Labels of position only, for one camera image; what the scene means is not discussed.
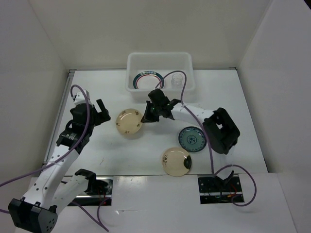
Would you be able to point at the aluminium table edge rail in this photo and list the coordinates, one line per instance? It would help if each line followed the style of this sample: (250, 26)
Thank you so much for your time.
(62, 105)

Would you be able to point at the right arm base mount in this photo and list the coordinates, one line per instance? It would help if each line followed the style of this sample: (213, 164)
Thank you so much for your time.
(213, 191)

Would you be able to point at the white plastic bin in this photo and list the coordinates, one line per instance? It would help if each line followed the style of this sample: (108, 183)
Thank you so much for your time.
(166, 64)

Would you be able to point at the clear glass cup in bin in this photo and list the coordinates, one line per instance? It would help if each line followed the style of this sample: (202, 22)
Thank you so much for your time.
(177, 81)

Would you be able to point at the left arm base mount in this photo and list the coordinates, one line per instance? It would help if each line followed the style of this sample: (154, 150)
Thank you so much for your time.
(102, 192)

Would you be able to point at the teal red ring plate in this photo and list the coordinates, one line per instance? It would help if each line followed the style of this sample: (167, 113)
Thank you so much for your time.
(148, 80)

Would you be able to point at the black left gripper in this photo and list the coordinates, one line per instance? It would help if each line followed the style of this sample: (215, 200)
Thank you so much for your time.
(102, 116)

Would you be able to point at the beige plate with calligraphy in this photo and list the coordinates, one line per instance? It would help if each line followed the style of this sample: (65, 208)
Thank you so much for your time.
(176, 161)

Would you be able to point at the beige flower pattern plate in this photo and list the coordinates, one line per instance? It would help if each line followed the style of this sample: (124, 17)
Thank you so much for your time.
(128, 122)

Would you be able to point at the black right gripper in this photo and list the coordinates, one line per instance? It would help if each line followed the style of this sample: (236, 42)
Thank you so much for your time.
(147, 116)

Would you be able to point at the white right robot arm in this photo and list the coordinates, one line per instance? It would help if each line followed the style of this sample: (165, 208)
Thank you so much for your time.
(218, 127)

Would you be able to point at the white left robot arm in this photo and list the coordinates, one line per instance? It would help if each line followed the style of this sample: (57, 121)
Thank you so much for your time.
(38, 209)

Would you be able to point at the blue patterned small plate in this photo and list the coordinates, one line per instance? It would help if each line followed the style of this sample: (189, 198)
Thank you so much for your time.
(192, 139)

